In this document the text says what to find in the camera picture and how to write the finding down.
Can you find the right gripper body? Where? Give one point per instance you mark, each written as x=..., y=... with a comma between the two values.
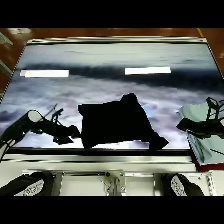
x=188, y=125

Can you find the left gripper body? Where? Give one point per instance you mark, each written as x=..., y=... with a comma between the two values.
x=64, y=132

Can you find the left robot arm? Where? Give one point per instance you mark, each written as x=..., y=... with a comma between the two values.
x=20, y=125

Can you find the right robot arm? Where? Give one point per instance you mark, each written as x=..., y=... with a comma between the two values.
x=213, y=128

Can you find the pale green garment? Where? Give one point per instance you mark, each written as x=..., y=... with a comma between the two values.
x=200, y=146

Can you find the black garment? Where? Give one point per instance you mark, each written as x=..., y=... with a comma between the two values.
x=115, y=123

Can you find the silver frame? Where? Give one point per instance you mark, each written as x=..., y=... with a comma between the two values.
x=100, y=166

